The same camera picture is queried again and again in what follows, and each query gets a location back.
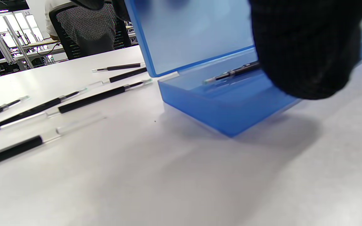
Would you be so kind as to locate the person's left hand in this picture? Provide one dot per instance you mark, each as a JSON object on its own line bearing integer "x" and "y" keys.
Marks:
{"x": 309, "y": 47}

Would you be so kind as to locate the single black pen refill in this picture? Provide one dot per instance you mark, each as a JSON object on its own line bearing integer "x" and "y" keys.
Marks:
{"x": 231, "y": 73}

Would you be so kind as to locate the blue stationery box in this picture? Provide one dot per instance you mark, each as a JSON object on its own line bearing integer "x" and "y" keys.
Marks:
{"x": 225, "y": 113}

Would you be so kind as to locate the group of black pen refills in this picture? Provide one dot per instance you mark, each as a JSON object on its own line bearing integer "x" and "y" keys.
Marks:
{"x": 90, "y": 99}

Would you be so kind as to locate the black mesh office chair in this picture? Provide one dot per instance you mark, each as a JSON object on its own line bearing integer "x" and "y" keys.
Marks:
{"x": 86, "y": 31}

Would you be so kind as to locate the white background desk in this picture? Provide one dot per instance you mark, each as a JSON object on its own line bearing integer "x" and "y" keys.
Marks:
{"x": 39, "y": 53}

